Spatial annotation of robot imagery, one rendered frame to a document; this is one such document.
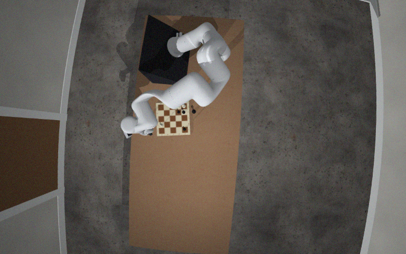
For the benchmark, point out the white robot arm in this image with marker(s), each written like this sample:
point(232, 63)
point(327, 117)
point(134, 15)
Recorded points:
point(193, 85)

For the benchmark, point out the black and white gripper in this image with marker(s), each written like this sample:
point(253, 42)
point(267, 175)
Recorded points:
point(146, 132)

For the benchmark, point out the brown and cream chessboard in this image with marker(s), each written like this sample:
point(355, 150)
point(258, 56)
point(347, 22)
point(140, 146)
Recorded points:
point(173, 123)

